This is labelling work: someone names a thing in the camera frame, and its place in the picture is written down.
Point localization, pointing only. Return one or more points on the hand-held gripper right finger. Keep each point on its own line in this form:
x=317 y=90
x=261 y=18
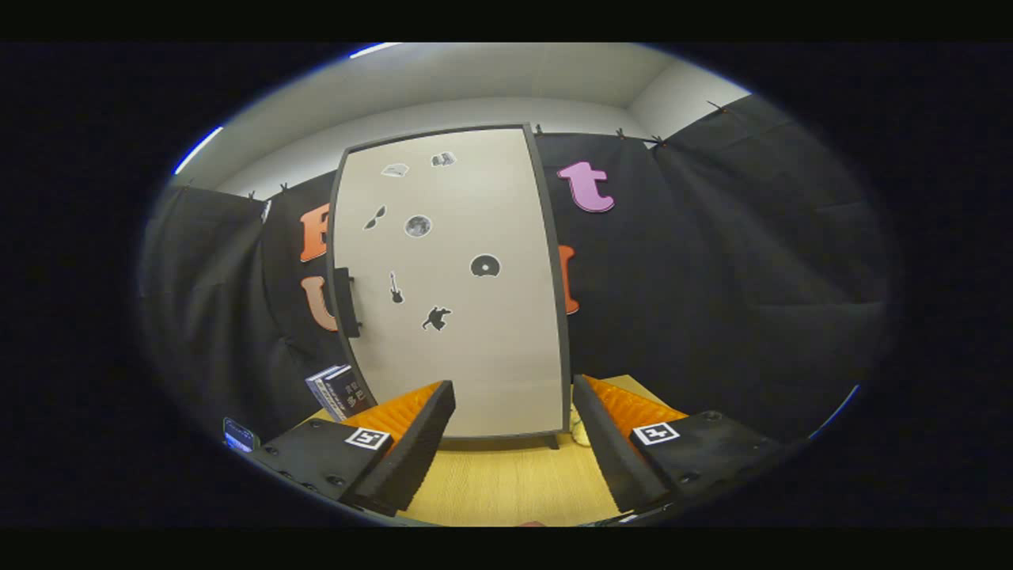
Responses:
x=613 y=443

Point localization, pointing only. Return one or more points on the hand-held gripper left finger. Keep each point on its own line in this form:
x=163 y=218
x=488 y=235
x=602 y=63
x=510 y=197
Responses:
x=411 y=451

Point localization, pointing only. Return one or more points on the dark cover book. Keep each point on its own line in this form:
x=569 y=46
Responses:
x=352 y=392

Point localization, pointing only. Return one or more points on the grey cabinet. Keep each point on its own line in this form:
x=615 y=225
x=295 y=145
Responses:
x=567 y=317

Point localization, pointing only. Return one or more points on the blue screen phone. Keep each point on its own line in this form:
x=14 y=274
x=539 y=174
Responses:
x=240 y=435

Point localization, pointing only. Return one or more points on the black backdrop cloth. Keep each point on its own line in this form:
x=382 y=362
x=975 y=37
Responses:
x=712 y=277

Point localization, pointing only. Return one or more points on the white blue packet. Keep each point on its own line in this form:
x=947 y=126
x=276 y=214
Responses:
x=837 y=410

